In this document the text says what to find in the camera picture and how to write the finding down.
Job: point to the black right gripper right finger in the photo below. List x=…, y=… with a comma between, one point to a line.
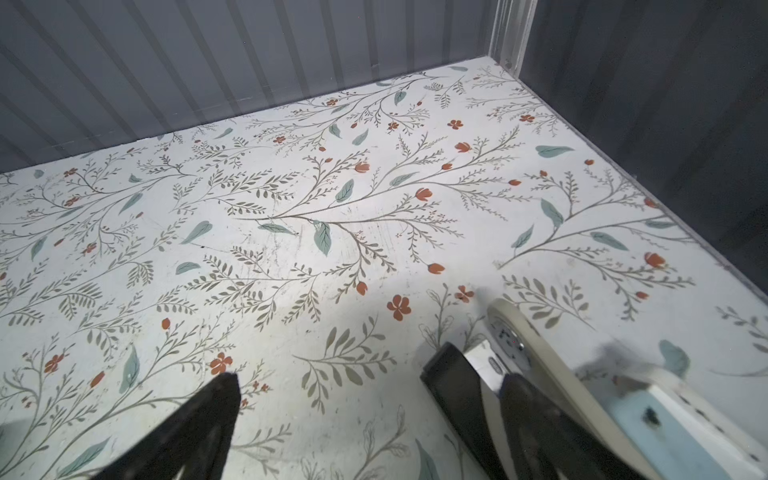
x=545, y=443

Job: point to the beige black stapler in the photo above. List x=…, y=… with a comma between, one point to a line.
x=466, y=387

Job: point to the aluminium frame post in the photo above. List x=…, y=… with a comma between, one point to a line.
x=510, y=34

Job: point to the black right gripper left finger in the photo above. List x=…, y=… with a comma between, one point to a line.
x=192, y=443

